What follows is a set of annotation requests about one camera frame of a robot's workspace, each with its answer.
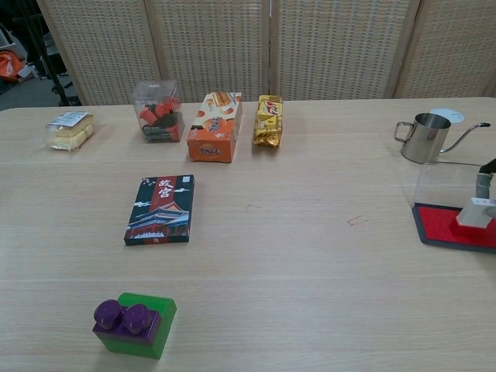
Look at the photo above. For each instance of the purple studded toy block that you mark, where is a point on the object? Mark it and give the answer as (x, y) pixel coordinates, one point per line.
(128, 321)

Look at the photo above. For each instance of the black palace print card box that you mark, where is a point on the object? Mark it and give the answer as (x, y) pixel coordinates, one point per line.
(160, 213)

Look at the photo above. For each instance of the orange bag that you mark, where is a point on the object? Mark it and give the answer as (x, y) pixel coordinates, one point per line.
(7, 66)

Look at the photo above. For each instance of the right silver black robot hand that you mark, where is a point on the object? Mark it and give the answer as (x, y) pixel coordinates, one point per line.
(483, 186)

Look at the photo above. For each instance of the steel long-spout pitcher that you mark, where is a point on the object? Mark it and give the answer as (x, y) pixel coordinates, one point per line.
(424, 139)

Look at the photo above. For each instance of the white round table grommet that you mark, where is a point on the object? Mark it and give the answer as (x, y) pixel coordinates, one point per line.
(451, 113)

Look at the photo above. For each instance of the wooden woven folding screen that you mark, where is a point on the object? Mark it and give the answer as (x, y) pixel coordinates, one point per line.
(217, 46)

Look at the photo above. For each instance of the orange biscuit box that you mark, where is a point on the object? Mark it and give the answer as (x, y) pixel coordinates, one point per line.
(213, 135)

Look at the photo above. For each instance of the black tripod stand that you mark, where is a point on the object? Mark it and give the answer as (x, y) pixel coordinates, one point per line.
(58, 87)

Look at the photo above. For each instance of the red ink pad clear lid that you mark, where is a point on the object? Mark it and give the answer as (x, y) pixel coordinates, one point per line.
(434, 221)

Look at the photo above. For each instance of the wrapped yellow cake packet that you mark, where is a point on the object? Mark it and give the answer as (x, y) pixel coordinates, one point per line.
(69, 131)

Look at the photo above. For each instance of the clear box orange black pieces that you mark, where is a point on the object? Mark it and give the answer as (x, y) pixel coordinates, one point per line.
(159, 116)

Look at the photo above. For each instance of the gold foil snack packet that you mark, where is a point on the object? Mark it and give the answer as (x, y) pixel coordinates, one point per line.
(268, 124)

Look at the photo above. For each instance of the green toy block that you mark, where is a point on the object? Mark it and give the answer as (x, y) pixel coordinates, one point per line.
(162, 333)

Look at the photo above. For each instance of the small red white stamp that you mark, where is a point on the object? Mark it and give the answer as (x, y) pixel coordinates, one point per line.
(474, 213)

